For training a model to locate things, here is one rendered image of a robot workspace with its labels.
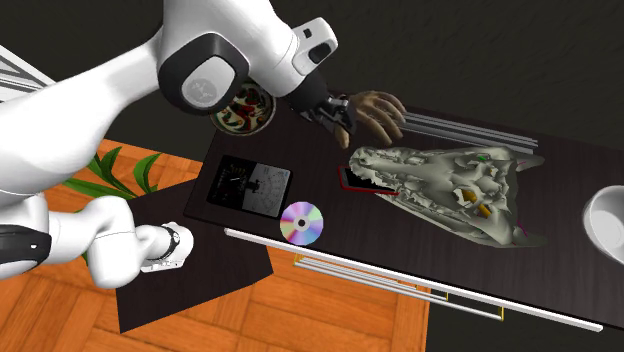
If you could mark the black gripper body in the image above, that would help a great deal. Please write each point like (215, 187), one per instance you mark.
(312, 95)

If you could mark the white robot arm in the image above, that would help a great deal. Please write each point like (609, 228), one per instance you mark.
(73, 112)

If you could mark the patterned red green bowl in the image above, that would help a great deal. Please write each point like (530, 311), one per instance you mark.
(246, 117)

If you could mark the red-edged black phone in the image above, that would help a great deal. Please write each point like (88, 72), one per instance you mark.
(358, 185)

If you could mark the black and white dial meter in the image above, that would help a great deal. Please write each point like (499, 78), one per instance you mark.
(244, 183)

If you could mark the iridescent compact disc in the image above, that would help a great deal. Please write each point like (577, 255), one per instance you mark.
(309, 231)

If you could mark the pale animal skull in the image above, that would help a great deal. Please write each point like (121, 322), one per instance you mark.
(429, 180)

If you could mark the dark desk with metal rails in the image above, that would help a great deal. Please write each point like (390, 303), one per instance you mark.
(390, 239)

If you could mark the dark robot stand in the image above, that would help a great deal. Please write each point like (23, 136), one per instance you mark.
(214, 273)

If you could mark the green leafy plant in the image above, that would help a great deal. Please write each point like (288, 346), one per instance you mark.
(114, 178)

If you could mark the white bowl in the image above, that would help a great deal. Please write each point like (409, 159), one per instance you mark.
(607, 214)

